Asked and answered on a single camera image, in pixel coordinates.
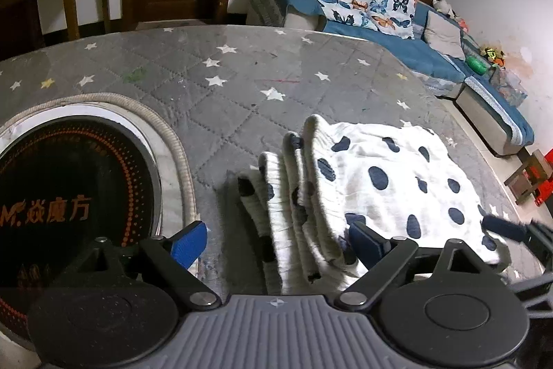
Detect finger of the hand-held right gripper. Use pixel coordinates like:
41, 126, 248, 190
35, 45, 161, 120
481, 214, 528, 243

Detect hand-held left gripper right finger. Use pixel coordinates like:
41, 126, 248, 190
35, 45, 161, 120
335, 221, 513, 311

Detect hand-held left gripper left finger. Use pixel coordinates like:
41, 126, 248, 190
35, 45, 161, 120
65, 221, 224, 311

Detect white navy polka dot garment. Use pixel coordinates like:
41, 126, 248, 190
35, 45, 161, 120
237, 114, 513, 297

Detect small wooden stool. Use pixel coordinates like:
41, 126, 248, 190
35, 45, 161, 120
503, 150, 548, 206

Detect red plastic stool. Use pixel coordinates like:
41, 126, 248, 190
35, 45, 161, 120
533, 148, 553, 206

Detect round black induction cooktop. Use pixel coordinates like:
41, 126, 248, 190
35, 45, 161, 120
0, 116, 163, 349

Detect clear plastic bag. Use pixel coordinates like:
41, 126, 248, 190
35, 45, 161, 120
489, 66, 528, 107

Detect grey star quilted table cover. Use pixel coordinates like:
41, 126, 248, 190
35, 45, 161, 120
0, 24, 553, 309

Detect green toy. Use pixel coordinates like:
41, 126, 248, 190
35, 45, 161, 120
466, 56, 487, 76

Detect yellow orange toys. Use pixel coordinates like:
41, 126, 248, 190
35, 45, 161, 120
481, 46, 509, 70

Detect blue sofa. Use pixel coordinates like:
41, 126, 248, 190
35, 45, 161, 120
247, 0, 536, 158

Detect grey sofa cushion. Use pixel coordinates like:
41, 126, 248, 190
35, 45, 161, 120
423, 11, 467, 60

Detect black white plush toy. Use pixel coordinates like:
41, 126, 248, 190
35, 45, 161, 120
431, 0, 459, 19

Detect butterfly print blanket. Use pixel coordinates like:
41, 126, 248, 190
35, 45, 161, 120
301, 0, 420, 40

